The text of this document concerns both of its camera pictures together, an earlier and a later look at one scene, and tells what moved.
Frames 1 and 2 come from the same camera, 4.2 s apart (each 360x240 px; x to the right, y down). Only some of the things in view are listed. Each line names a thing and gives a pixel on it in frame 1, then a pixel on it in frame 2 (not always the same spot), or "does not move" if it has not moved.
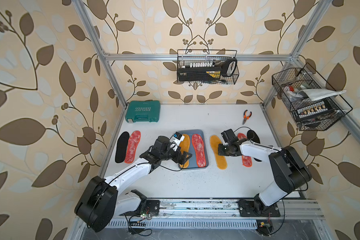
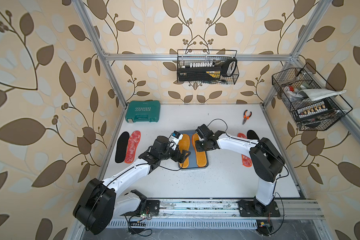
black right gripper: (220, 150) to (198, 147)
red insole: (247, 161) does not move
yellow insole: (221, 160) to (201, 156)
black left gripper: (180, 155) does not move
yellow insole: (185, 146) does not move
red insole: (133, 141) does not move
